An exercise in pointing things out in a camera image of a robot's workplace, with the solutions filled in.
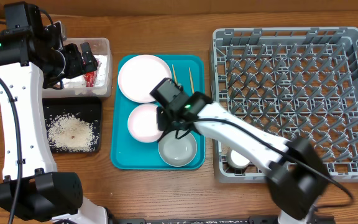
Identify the red snack wrapper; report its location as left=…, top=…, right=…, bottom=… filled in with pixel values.
left=83, top=72, right=97, bottom=87

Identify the small pink bowl with crumbs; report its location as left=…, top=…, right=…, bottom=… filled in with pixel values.
left=127, top=103, right=163, bottom=143

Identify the white napkin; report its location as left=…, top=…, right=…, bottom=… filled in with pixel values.
left=63, top=55, right=108, bottom=88

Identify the grey bowl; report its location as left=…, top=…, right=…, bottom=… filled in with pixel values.
left=158, top=131, right=197, bottom=167

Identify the wooden chopstick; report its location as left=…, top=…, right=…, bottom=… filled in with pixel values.
left=172, top=64, right=178, bottom=84
left=188, top=67, right=195, bottom=94

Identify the large pink plate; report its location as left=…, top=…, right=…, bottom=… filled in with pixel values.
left=117, top=55, right=172, bottom=103

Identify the white paper cup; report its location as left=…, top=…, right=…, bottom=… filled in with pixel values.
left=226, top=149, right=250, bottom=169

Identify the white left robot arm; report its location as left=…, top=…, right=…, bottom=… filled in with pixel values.
left=0, top=1, right=116, bottom=223

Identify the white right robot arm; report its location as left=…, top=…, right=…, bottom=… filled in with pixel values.
left=150, top=78, right=354, bottom=224

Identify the grey dishwasher rack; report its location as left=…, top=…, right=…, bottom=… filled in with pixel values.
left=210, top=27, right=358, bottom=182

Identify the clear plastic bin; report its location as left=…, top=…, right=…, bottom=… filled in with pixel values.
left=43, top=38, right=112, bottom=98

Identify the black plastic tray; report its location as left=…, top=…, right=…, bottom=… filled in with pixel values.
left=43, top=97, right=102, bottom=154

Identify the teal serving tray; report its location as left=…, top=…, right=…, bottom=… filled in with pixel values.
left=110, top=55, right=206, bottom=170

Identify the spilled rice crumbs pile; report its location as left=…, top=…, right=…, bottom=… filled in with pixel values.
left=46, top=114, right=99, bottom=152

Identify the black rail at table edge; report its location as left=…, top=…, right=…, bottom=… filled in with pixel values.
left=104, top=214, right=335, bottom=224

